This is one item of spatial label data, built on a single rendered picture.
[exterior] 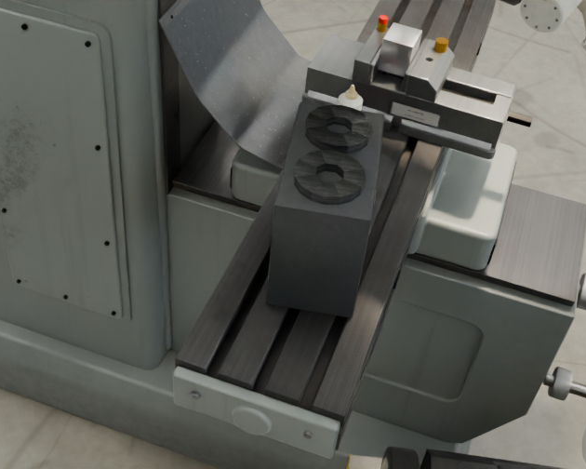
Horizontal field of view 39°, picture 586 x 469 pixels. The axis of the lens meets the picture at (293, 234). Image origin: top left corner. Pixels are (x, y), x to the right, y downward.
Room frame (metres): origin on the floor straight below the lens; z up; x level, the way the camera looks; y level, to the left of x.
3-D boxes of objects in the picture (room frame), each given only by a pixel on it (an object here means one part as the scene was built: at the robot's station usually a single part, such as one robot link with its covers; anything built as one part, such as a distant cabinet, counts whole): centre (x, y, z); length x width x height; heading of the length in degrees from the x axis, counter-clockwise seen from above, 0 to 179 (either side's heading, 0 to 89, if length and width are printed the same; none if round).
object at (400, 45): (1.23, -0.15, 1.03); 0.06 x 0.05 x 0.06; 163
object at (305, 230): (0.84, -0.04, 1.02); 0.22 x 0.12 x 0.20; 176
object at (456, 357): (1.22, -0.17, 0.42); 0.80 x 0.30 x 0.60; 75
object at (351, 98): (1.12, -0.07, 0.97); 0.04 x 0.04 x 0.11
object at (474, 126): (1.22, -0.18, 0.97); 0.35 x 0.15 x 0.11; 73
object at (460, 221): (1.22, -0.14, 0.78); 0.50 x 0.35 x 0.12; 75
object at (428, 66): (1.22, -0.20, 1.01); 0.12 x 0.06 x 0.04; 163
